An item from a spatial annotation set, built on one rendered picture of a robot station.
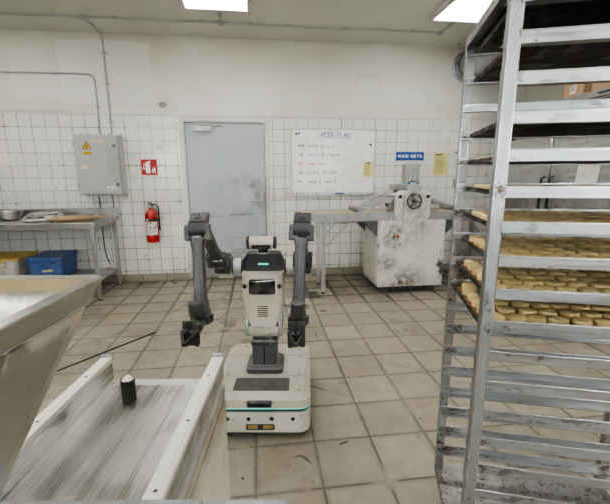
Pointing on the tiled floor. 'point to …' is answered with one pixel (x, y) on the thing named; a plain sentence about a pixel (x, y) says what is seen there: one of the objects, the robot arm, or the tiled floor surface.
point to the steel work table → (61, 229)
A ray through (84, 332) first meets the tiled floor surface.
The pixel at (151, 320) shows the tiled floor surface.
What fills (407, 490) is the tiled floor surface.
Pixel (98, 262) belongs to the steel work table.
